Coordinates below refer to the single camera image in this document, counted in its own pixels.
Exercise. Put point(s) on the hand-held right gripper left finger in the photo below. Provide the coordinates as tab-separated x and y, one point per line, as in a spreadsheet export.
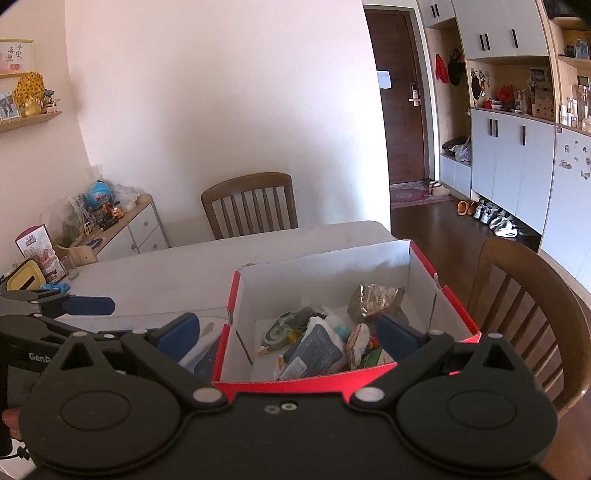
178	337

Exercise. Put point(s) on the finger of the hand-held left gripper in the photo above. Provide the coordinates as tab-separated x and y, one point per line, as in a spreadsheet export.
87	305
51	327

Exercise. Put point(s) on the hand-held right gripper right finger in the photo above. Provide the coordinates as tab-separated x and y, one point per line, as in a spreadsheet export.
397	334

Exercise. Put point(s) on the striped beige plush charm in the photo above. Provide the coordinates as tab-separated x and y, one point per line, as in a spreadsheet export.
358	346

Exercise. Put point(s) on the teal small toy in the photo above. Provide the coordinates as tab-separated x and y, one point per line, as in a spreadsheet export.
341	331

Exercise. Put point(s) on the blue wet wipes pack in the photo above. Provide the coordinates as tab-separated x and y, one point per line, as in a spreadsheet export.
314	348

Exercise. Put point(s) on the red shoe box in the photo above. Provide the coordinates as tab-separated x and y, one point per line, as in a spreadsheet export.
323	272

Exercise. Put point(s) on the grey green tape dispenser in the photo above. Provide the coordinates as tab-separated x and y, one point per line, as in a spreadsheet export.
279	332

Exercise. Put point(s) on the person's left hand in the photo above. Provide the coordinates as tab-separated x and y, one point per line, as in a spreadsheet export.
10	421

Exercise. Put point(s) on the blue speckled mat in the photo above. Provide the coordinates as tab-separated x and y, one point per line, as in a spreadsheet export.
205	360

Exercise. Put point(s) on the clear drinking glass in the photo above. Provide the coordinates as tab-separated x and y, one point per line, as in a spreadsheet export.
69	267

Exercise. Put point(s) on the small wooden stand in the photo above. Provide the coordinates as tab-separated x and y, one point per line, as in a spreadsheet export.
78	256

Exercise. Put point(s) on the red white snack bag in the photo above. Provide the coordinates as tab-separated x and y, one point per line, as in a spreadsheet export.
39	251

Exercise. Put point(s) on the white wooden sideboard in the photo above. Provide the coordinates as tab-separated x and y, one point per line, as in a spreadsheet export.
138	230

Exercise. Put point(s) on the blue globe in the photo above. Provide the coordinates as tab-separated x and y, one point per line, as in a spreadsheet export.
100	193

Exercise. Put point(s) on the white plastic bags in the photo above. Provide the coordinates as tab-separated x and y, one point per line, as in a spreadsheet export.
125	196

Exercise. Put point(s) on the red patterned rug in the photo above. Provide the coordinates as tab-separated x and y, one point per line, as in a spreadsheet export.
411	196

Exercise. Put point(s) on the orange slippers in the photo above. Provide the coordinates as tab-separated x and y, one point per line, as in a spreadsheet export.
466	207

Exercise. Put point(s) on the wooden round-back chair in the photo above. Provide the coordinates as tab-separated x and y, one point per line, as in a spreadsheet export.
545	300

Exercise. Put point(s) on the wooden slat-back chair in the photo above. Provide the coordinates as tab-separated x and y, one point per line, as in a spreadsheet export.
249	203

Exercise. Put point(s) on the row of shoes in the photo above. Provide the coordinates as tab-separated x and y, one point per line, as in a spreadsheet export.
496	219

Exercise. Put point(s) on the white slippers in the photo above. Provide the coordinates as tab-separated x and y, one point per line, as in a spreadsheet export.
437	188

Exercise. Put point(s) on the grey plastic bag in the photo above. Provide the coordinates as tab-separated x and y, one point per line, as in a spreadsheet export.
463	151

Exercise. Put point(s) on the dark brown door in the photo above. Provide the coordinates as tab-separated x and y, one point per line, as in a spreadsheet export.
397	138

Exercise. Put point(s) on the silver door lock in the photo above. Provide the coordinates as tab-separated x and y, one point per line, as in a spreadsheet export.
415	93

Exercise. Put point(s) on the white paper notice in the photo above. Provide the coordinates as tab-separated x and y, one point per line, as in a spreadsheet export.
383	79

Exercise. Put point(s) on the black hanging bag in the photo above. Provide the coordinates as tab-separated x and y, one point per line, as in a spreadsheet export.
457	68

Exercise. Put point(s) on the wooden wall shelf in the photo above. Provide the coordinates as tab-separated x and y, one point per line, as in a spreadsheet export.
32	121

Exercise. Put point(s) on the white wooden wall cabinet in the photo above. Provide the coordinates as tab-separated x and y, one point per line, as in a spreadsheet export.
508	152

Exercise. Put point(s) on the standing photo frame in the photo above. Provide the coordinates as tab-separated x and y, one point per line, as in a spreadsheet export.
8	107

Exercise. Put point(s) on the gold framed wall picture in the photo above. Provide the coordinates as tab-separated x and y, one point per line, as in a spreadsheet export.
16	57

